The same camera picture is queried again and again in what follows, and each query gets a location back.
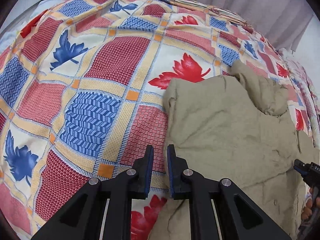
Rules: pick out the person's right hand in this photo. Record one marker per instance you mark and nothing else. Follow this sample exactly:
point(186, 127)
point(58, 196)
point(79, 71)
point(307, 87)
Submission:
point(307, 212)

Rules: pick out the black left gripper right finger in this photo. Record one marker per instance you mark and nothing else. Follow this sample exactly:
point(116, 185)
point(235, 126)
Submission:
point(218, 209)

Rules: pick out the khaki puffer jacket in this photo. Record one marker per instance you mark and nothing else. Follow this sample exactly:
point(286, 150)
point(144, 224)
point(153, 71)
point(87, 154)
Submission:
point(238, 126)

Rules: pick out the patchwork leaf pattern quilt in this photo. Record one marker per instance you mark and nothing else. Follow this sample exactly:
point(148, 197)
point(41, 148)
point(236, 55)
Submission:
point(82, 88)

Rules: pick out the grey curtain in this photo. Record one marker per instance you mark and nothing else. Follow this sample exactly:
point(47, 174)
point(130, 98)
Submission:
point(282, 22)

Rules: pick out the pink plaid bed blanket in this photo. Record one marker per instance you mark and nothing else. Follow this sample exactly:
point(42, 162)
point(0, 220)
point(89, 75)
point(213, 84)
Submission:
point(306, 92)

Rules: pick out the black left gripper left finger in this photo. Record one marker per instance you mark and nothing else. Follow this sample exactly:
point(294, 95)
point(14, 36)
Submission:
point(102, 209)

